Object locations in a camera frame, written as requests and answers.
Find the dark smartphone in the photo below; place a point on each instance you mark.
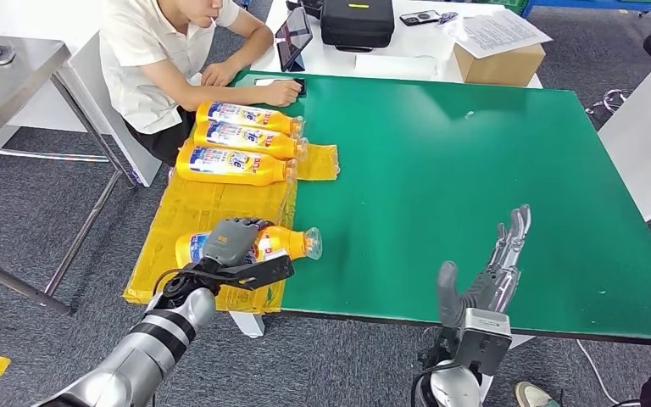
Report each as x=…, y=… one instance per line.
x=302, y=86

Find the small purple packet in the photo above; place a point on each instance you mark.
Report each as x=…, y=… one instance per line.
x=449, y=17

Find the tablet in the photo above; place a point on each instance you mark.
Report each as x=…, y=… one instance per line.
x=293, y=36

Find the orange detergent bottle clear cap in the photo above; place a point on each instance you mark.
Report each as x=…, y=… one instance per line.
x=247, y=139
x=230, y=166
x=280, y=241
x=247, y=117

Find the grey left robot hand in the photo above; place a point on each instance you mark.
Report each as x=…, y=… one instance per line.
x=230, y=241

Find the printed paper sheet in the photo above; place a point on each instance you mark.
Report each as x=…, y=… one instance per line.
x=498, y=32

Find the brown cardboard box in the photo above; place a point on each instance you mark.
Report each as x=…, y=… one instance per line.
x=502, y=68

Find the yellow taped cardboard mat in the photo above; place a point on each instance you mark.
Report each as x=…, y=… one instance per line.
x=213, y=202

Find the white board table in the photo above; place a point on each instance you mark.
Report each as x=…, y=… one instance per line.
x=648, y=140

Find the stainless steel table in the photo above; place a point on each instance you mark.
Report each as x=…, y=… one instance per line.
x=0, y=84

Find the chrome chair base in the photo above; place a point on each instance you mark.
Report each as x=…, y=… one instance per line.
x=610, y=104

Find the black carrying case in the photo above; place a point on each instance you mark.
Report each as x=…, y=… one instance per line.
x=357, y=25

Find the blue metal rack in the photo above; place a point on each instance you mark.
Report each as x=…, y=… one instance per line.
x=584, y=4

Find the small metal part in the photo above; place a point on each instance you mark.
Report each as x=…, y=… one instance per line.
x=3, y=54

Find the green plastic crate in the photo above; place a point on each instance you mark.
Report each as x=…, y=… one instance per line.
x=508, y=4

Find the person's left hand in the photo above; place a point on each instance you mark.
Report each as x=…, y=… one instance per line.
x=219, y=74

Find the black phone with round camera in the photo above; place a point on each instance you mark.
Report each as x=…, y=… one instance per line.
x=420, y=17

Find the person's right hand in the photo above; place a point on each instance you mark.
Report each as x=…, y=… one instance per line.
x=283, y=91

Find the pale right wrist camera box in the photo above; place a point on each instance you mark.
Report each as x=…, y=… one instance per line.
x=482, y=337

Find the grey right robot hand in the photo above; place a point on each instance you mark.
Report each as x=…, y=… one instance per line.
x=482, y=286

